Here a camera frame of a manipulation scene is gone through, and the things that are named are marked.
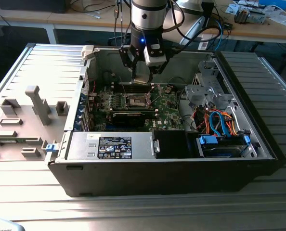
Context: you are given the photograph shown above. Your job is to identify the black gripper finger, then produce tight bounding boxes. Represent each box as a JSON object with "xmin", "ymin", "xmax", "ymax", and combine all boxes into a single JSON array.
[
  {"xmin": 149, "ymin": 60, "xmax": 169, "ymax": 83},
  {"xmin": 118, "ymin": 45, "xmax": 141, "ymax": 80}
]

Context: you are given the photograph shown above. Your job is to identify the CPU with silver top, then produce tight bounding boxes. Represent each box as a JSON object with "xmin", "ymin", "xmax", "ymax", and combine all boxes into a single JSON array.
[{"xmin": 130, "ymin": 74, "xmax": 151, "ymax": 85}]

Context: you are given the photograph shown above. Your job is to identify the metal socket cover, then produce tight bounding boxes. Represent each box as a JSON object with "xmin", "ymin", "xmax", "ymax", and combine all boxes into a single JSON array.
[{"xmin": 144, "ymin": 84, "xmax": 163, "ymax": 106}]

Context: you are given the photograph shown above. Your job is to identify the wire locking lever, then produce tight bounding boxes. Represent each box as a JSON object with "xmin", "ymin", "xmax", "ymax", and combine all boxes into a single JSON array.
[
  {"xmin": 151, "ymin": 92, "xmax": 169, "ymax": 106},
  {"xmin": 120, "ymin": 78, "xmax": 128, "ymax": 97}
]

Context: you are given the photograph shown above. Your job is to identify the CPU socket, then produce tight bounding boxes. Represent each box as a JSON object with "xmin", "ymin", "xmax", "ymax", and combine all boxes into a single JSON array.
[{"xmin": 125, "ymin": 92, "xmax": 153, "ymax": 108}]

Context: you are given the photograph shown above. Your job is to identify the green motherboard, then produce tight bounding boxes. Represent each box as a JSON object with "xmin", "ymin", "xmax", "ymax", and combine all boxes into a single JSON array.
[{"xmin": 94, "ymin": 83, "xmax": 186, "ymax": 132}]

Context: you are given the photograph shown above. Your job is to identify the metal drive cage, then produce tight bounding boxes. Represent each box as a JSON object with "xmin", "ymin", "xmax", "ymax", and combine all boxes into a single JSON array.
[{"xmin": 184, "ymin": 60, "xmax": 237, "ymax": 109}]

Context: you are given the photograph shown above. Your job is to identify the black graphics card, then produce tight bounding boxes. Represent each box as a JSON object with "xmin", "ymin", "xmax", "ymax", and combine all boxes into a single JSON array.
[{"xmin": 105, "ymin": 111, "xmax": 147, "ymax": 128}]

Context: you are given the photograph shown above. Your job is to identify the black upright box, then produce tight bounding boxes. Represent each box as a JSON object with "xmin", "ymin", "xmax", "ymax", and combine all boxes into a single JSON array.
[{"xmin": 200, "ymin": 0, "xmax": 216, "ymax": 29}]

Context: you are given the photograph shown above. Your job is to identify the hard disk in blue carrier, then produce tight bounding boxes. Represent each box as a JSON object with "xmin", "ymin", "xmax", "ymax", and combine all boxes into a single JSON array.
[{"xmin": 196, "ymin": 133, "xmax": 251, "ymax": 159}]

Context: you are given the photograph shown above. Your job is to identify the black heat sink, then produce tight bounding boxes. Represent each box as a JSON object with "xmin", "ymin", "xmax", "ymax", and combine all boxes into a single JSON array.
[{"xmin": 234, "ymin": 6, "xmax": 251, "ymax": 24}]

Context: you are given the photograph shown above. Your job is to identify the silver power supply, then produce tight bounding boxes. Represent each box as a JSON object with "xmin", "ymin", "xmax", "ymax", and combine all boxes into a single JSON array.
[{"xmin": 65, "ymin": 131, "xmax": 158, "ymax": 161}]

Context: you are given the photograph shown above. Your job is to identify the wooden desk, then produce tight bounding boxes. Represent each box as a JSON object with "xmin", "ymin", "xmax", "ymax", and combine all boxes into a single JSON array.
[
  {"xmin": 0, "ymin": 0, "xmax": 134, "ymax": 45},
  {"xmin": 197, "ymin": 0, "xmax": 286, "ymax": 45}
]

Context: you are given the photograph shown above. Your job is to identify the black flat device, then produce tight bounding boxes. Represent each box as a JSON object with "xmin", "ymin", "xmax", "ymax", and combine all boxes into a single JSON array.
[{"xmin": 0, "ymin": 0, "xmax": 69, "ymax": 14}]

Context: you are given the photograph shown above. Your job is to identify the grey metal drive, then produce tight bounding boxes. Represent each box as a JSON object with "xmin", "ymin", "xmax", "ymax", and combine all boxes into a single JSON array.
[{"xmin": 248, "ymin": 8, "xmax": 266, "ymax": 24}]

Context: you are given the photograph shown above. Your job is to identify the black PC case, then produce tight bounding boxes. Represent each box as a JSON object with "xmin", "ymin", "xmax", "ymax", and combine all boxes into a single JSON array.
[{"xmin": 48, "ymin": 44, "xmax": 286, "ymax": 198}]

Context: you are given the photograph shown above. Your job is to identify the blue case latch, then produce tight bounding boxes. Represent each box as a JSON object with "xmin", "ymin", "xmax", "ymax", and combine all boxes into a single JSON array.
[{"xmin": 45, "ymin": 143, "xmax": 59, "ymax": 154}]

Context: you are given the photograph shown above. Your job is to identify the grey parts rack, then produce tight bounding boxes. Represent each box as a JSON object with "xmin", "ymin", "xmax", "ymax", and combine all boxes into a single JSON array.
[{"xmin": 0, "ymin": 85, "xmax": 71, "ymax": 162}]

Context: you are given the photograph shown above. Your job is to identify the blue box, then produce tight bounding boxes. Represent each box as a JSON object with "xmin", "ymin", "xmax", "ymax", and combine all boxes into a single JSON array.
[{"xmin": 258, "ymin": 0, "xmax": 286, "ymax": 10}]

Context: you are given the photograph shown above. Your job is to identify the white paper sheets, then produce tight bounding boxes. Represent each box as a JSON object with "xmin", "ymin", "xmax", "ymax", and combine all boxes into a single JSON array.
[{"xmin": 265, "ymin": 6, "xmax": 286, "ymax": 26}]

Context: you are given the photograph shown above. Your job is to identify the green RAM stick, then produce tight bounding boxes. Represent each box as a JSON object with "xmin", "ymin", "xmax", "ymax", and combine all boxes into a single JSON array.
[{"xmin": 0, "ymin": 138, "xmax": 28, "ymax": 145}]

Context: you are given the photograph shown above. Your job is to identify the grey device with lettering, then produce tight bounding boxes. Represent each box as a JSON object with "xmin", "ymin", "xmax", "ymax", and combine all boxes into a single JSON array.
[{"xmin": 0, "ymin": 218, "xmax": 26, "ymax": 231}]

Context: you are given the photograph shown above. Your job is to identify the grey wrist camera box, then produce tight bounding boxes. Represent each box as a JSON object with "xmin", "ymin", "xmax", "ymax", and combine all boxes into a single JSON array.
[{"xmin": 143, "ymin": 44, "xmax": 168, "ymax": 67}]

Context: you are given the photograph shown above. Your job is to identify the black cable with metal plug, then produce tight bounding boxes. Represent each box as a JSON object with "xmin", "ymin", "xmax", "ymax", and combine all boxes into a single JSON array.
[{"xmin": 113, "ymin": 0, "xmax": 124, "ymax": 46}]

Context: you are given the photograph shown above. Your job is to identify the blue wire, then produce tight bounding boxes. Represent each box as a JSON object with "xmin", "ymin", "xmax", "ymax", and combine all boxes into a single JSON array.
[{"xmin": 208, "ymin": 110, "xmax": 229, "ymax": 138}]

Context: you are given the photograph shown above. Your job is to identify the orange wire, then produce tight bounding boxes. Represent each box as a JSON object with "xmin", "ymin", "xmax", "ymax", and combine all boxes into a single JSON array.
[{"xmin": 204, "ymin": 108, "xmax": 240, "ymax": 137}]

